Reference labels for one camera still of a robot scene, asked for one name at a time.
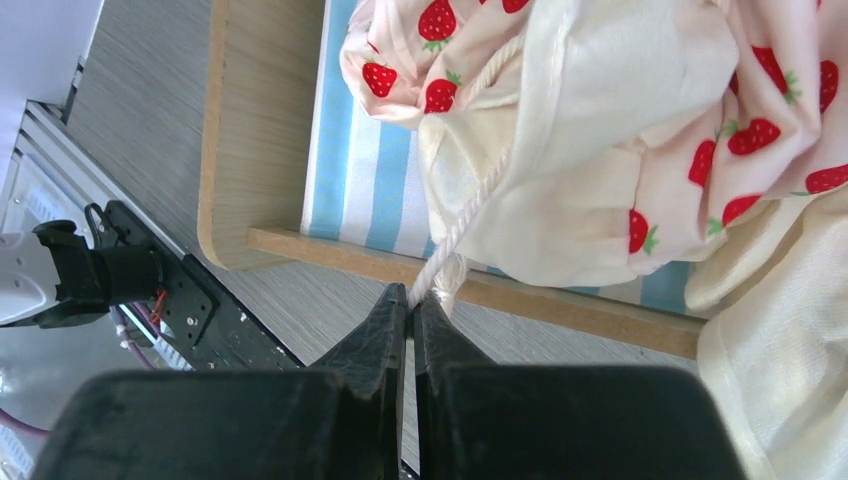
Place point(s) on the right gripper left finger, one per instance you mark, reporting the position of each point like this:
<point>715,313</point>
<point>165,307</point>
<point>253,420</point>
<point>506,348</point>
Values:
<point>339,418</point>

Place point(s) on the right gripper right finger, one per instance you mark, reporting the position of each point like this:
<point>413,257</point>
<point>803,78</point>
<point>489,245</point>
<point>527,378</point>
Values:
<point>479,419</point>

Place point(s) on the blue striped mattress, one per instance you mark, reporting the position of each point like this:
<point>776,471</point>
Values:
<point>363,184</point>

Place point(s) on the wooden pet bed frame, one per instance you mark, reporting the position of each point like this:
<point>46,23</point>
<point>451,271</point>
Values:
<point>260,130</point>

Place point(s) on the strawberry print ruffled blanket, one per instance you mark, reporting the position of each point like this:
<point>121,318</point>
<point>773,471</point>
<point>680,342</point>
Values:
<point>589,143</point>

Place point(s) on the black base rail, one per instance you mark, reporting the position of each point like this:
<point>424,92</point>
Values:
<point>193,314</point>

